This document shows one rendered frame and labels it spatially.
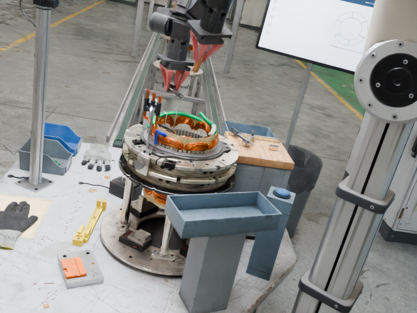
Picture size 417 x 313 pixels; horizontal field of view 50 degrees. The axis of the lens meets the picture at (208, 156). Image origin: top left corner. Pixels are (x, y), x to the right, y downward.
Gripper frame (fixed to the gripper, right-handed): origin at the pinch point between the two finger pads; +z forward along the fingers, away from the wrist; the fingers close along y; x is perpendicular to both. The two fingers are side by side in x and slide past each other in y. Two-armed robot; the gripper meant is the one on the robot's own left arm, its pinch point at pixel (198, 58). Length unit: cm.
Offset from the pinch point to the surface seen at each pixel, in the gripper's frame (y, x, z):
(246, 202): -1.9, 33.0, 19.9
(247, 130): -37, -5, 36
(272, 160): -23.7, 19.6, 23.6
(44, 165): 25, -29, 64
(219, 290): 9, 46, 34
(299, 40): -94, -45, 26
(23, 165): 31, -33, 66
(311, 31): -97, -43, 20
